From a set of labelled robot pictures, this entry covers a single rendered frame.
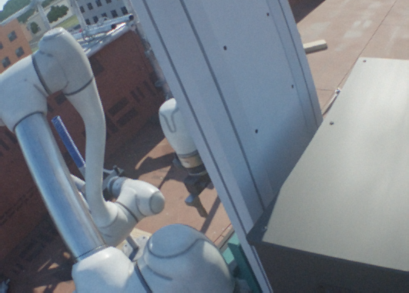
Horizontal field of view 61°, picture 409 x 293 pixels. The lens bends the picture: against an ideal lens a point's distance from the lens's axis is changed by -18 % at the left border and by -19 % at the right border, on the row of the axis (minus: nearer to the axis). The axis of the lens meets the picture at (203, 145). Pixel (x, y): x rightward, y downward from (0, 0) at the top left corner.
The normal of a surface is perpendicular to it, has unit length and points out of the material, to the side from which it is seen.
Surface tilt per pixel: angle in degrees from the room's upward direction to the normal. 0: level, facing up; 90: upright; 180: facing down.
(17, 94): 57
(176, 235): 5
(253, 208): 90
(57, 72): 98
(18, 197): 90
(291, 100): 90
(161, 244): 9
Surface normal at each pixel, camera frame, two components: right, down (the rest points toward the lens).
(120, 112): 0.71, 0.14
